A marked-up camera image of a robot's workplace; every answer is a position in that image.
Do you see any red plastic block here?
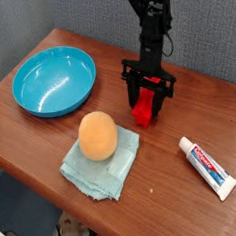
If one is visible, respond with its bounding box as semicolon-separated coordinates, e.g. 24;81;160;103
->
132;87;154;128

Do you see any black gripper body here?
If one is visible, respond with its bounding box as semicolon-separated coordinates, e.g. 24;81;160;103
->
121;34;176;98

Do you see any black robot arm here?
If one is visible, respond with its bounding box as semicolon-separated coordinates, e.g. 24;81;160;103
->
122;0;176;117

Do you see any light blue folded cloth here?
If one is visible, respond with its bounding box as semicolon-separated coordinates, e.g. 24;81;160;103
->
60;126;140;201

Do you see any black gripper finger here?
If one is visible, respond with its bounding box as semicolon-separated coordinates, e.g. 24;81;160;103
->
151;91;165;117
127;80;140;108

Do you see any white toothpaste tube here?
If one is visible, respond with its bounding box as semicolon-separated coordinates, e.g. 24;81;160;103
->
178;137;236;201

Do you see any blue plate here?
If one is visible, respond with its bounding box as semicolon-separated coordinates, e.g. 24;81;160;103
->
11;46;97;118

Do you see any orange egg-shaped ball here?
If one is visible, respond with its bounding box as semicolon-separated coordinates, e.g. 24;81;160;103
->
78;111;118;161

